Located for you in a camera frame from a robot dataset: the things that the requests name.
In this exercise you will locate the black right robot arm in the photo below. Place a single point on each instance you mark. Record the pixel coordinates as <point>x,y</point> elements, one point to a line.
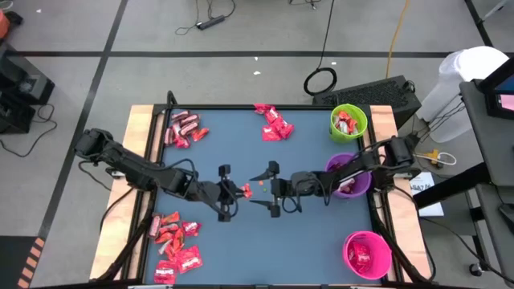
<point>361,166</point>

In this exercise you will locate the black monitor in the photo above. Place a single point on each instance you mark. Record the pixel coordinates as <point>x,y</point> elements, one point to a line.
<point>488,106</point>

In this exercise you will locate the pink plastic basket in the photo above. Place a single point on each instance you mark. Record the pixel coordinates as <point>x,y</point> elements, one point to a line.
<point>379,257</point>

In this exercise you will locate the wooden table board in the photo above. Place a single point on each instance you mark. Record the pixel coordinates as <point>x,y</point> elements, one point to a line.
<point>138,120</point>
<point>383,120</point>

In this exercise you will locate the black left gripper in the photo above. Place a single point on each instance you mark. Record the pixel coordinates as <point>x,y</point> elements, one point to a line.
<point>225,193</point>

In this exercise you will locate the black equipment cart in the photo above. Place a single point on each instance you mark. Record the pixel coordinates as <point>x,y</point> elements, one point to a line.
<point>20,88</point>

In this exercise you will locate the green plastic basket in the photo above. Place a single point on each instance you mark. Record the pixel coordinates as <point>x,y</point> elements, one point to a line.
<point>341,139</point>

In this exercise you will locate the red white KitKat wrapper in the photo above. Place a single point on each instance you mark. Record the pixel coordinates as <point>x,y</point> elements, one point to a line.
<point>344,127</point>
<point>163,248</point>

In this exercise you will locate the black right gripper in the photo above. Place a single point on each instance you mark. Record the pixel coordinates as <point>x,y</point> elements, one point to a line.
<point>281,188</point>

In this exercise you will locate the purple plastic basket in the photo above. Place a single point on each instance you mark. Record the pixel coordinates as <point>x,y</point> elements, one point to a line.
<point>341,196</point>

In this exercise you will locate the black mat orange stripes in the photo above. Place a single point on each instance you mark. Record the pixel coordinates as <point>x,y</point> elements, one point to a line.
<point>12,261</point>

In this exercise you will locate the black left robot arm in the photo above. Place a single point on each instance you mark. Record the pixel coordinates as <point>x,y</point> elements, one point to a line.
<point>132,168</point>

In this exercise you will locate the grey desk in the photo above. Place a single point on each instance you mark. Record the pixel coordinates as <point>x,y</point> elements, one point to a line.
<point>496,241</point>
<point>490,144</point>

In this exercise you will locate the black mesh computer tower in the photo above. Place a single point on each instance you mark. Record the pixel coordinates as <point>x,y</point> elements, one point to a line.
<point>373,94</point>

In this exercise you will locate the orange object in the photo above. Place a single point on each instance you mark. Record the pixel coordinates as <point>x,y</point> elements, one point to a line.
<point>3,24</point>

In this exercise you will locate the yellow plug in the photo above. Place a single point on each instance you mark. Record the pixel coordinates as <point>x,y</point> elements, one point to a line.
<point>433,155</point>

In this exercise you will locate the red Skittles candy pack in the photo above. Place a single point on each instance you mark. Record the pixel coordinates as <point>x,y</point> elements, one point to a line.
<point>350,253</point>
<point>190,260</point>
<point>284,128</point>
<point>270,133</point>
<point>263,107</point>
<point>364,257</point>
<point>191,228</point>
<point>165,273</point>
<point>273,115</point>

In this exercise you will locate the white paper sheet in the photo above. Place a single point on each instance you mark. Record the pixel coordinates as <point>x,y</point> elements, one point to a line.
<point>433,209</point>

